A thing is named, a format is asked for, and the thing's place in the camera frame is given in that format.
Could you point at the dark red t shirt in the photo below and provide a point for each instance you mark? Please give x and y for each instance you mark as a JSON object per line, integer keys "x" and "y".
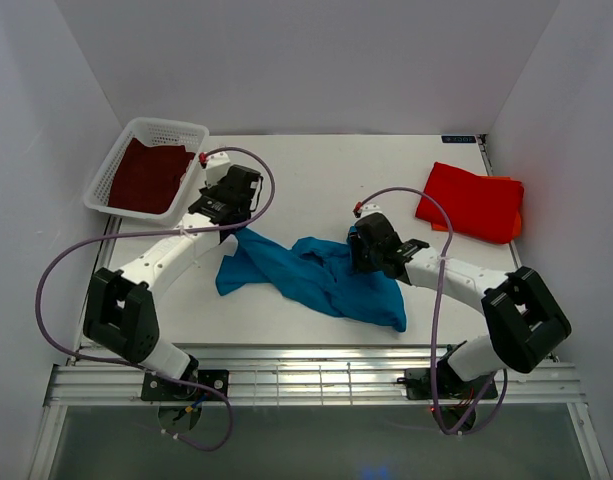
{"x": 148, "y": 178}

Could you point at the white plastic basket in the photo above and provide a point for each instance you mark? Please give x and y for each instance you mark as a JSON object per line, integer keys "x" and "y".
{"x": 151, "y": 132}

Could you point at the blue t shirt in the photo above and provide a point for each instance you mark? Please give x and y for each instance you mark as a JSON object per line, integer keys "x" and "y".
{"x": 315, "y": 273}

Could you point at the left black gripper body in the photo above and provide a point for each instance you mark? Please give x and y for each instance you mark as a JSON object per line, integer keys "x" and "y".
{"x": 211, "y": 191}

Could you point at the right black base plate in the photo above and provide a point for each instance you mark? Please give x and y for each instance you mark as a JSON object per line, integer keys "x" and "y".
{"x": 417, "y": 383}

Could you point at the orange folded t shirt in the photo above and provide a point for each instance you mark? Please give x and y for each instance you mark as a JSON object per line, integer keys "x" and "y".
{"x": 486, "y": 208}

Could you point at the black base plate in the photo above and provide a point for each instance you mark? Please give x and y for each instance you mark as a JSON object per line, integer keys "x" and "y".
{"x": 155, "y": 388}
{"x": 417, "y": 383}

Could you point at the blue label sticker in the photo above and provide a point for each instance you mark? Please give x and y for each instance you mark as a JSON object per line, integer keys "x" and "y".
{"x": 458, "y": 139}

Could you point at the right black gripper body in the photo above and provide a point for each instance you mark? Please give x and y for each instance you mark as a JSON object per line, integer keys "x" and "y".
{"x": 366, "y": 258}

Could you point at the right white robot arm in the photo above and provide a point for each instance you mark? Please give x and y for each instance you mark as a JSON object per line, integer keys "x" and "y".
{"x": 524, "y": 321}

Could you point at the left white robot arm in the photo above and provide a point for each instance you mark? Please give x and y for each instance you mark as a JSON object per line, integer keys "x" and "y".
{"x": 121, "y": 311}

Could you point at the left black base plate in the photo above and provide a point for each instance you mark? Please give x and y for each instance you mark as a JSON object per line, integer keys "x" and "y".
{"x": 155, "y": 388}

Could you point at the red folded t shirt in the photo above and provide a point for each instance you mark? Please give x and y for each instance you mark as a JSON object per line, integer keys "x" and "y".
{"x": 428, "y": 208}

